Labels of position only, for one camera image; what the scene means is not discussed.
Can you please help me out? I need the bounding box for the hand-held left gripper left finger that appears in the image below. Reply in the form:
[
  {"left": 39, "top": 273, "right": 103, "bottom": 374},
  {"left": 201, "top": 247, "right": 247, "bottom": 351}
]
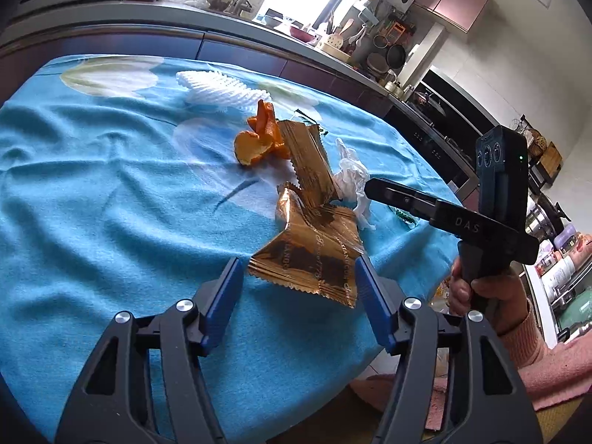
[{"left": 54, "top": 257, "right": 246, "bottom": 444}]

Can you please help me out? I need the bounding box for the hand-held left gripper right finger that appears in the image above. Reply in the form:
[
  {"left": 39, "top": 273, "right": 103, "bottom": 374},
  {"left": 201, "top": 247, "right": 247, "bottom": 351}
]
[{"left": 354, "top": 254, "right": 544, "bottom": 444}]

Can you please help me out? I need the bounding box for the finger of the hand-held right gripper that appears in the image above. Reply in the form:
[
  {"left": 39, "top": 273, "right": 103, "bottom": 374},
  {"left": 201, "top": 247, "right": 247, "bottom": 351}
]
[{"left": 364, "top": 177, "right": 440, "bottom": 227}]

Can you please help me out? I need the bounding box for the wide gold snack wrapper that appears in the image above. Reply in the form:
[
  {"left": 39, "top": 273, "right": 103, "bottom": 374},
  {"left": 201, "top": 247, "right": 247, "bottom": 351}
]
[{"left": 247, "top": 182, "right": 364, "bottom": 310}]

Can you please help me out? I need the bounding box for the orange peel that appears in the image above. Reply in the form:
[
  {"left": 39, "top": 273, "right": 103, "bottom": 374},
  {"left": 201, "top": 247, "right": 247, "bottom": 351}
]
[{"left": 233, "top": 99, "right": 292, "bottom": 167}]

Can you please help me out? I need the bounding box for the white foam fruit net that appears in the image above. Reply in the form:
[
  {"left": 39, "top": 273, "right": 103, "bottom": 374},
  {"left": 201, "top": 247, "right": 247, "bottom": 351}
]
[{"left": 176, "top": 68, "right": 271, "bottom": 108}]

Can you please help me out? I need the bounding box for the person's right forearm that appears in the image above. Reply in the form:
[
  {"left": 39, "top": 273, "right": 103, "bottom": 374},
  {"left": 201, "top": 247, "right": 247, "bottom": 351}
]
[{"left": 498, "top": 298, "right": 592, "bottom": 411}]

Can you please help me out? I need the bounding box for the person's right hand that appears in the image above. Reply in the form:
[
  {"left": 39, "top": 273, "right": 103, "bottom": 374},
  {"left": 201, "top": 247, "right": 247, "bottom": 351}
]
[{"left": 450, "top": 256, "right": 531, "bottom": 336}]

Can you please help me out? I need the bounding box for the steel pot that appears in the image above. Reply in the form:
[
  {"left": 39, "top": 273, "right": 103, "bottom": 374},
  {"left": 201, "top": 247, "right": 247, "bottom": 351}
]
[{"left": 525, "top": 194, "right": 562, "bottom": 246}]

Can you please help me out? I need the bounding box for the black built-in appliance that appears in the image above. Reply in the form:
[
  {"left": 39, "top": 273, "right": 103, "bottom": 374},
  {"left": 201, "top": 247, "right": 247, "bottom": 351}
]
[{"left": 383, "top": 102, "right": 479, "bottom": 202}]

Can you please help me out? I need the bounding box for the wooden box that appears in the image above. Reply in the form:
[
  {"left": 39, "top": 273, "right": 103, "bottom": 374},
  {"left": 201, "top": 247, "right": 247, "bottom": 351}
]
[{"left": 539, "top": 141, "right": 564, "bottom": 174}]

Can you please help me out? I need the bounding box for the purple lidded container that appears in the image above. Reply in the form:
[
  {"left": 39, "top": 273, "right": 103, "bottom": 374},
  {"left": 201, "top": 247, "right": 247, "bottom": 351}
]
[{"left": 552, "top": 223, "right": 580, "bottom": 253}]

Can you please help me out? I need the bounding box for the white plastic container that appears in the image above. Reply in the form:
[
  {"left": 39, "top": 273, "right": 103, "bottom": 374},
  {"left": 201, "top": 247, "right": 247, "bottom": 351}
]
[{"left": 541, "top": 255, "right": 576, "bottom": 299}]

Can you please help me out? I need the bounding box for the long gold snack wrapper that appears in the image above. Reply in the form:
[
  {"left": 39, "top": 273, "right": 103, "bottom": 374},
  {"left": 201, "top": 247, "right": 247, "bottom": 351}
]
[{"left": 276, "top": 119, "right": 336, "bottom": 206}]

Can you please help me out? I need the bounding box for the black range hood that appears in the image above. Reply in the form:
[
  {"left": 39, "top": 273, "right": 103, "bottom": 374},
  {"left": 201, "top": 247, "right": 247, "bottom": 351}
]
[{"left": 414, "top": 68, "right": 498, "bottom": 149}]

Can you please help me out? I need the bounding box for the dark green wrapper scrap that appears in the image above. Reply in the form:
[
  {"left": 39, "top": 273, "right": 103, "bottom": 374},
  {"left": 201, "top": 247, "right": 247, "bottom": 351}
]
[{"left": 295, "top": 108, "right": 329, "bottom": 135}]

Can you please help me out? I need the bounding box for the blue flower-print tablecloth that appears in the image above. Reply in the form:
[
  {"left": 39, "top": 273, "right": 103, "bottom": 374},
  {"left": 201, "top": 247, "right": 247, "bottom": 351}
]
[{"left": 0, "top": 53, "right": 463, "bottom": 444}]

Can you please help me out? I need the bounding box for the black frying pan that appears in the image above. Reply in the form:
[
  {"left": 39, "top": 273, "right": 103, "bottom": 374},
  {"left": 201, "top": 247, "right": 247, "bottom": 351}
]
[{"left": 386, "top": 45, "right": 408, "bottom": 69}]

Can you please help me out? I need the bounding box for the white utensil holder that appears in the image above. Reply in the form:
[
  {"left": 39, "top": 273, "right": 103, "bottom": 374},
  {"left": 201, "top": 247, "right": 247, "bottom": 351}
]
[{"left": 319, "top": 18, "right": 354, "bottom": 58}]

